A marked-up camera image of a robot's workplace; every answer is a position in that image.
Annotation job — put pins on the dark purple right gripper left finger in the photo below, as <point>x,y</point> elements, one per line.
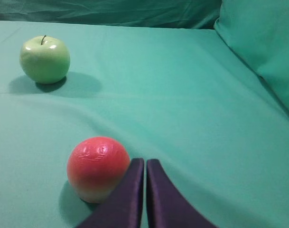
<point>123,208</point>

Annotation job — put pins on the green tablecloth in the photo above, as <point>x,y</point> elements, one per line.
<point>177,95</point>

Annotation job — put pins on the green apple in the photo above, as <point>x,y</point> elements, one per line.
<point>44,59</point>

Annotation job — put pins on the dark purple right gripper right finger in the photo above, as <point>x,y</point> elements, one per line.
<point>166,206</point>

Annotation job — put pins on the red yellow round bread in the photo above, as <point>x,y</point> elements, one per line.
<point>95,167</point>

